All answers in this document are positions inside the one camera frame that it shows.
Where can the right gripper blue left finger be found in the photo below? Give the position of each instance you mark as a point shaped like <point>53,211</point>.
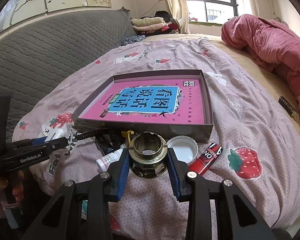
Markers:
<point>119,171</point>

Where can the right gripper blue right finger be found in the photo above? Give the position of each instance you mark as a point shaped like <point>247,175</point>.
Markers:
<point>177,171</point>

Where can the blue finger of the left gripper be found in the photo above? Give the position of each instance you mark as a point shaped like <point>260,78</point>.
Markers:
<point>52,144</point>
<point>27,144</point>

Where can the small white pill bottle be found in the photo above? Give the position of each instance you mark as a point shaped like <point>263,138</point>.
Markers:
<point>104,162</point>

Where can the red black lighter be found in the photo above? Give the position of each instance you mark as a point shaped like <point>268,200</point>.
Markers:
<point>206,159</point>

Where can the white plastic jar lid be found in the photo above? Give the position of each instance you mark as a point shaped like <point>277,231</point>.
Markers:
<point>185,148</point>

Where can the black yellow digital watch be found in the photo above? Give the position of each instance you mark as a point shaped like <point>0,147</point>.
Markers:
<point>108,140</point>

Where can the white earbuds case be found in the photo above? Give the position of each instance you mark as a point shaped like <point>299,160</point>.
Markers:
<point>51,133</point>

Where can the person's left hand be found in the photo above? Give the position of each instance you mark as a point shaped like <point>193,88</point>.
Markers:
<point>11,192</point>

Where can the grey shallow cardboard box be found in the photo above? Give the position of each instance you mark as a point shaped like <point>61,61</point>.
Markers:
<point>200,133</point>

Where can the pink Chinese workbook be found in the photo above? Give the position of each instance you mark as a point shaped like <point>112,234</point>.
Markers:
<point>160,101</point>

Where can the grey quilted headboard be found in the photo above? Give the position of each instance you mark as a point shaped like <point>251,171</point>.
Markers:
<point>36,58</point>

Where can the beige bed sheet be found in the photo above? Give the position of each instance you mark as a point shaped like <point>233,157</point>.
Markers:
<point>273,84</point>

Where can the dark patterned cloth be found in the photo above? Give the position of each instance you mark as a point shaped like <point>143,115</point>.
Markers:
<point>132,40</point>

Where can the stack of folded clothes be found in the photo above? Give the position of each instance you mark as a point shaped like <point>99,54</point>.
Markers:
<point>162,23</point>

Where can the rose pink quilt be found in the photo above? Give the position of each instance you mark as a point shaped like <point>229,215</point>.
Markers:
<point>271,44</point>

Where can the cream curtain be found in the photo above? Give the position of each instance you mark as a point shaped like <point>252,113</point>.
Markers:
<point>180,13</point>

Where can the window with dark frame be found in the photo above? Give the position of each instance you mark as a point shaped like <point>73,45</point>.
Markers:
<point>217,11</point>

